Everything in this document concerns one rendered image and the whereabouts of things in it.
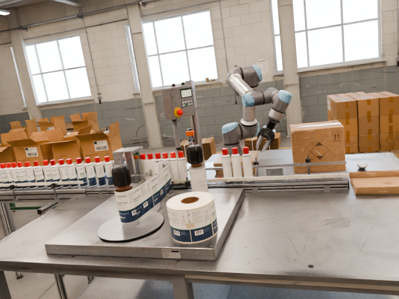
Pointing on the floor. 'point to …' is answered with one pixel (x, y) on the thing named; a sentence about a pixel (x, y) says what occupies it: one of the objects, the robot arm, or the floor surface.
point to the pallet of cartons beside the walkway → (367, 121)
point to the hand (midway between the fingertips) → (260, 149)
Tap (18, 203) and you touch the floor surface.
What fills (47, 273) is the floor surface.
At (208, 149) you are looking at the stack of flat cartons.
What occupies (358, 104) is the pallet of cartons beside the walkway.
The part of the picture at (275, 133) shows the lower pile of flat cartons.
